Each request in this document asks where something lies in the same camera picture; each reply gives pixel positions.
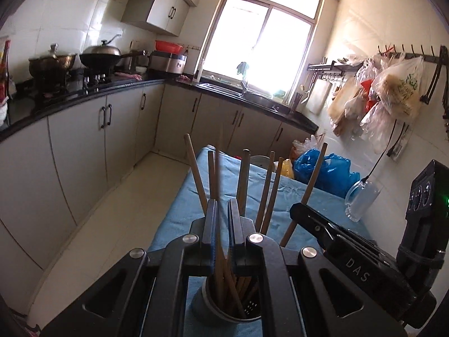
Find wooden chopstick four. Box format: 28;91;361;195
214;124;245;318

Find wooden chopstick seven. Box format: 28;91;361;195
261;157;284;234

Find wooden chopstick ten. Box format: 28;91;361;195
236;148;250;216

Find wooden chopstick eight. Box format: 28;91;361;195
280;142;328;247

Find wooden chopstick two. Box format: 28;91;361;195
208;151;216;199

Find wooden chopstick three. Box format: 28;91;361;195
255;151;276;232

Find wooden chopstick one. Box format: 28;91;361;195
184;133;208;214

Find lower kitchen cabinets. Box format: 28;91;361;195
1;80;317;271

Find kitchen cabinets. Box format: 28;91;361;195
1;80;317;271
122;0;200;37

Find kitchen window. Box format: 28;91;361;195
202;0;324;104

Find upper kitchen cabinets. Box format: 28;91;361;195
122;0;200;37

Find clear glass mug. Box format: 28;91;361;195
345;179;381;222

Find blue plastic bag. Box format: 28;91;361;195
293;148;361;199

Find blue towel table cover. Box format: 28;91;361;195
147;144;373;337

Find dark grey utensil holder cup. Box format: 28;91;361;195
191;276;261;327

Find yellow plastic bag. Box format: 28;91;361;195
274;158;295;179

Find hanging plastic bags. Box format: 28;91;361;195
327;54;424;154

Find rice cooker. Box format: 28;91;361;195
148;50;187;75

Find red plastic basin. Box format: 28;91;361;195
155;40;184;54

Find black wok with lid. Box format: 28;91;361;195
79;34;148;71

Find steel cooking pot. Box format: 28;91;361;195
28;43;77;81

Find sauce bottles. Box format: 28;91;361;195
0;40;11;105

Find black power cable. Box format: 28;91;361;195
364;119;409;183

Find wall dish rack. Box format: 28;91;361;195
307;61;363;81

